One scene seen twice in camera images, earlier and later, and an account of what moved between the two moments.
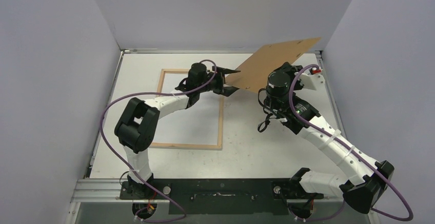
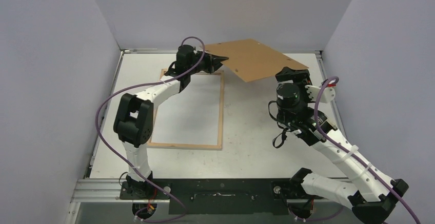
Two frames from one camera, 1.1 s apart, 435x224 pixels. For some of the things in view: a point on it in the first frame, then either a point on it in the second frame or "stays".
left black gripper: [220, 77] to [211, 60]
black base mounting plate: [220, 196] stays
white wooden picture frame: [220, 140] stays
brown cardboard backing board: [254, 74] to [254, 61]
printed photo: [198, 124] stays
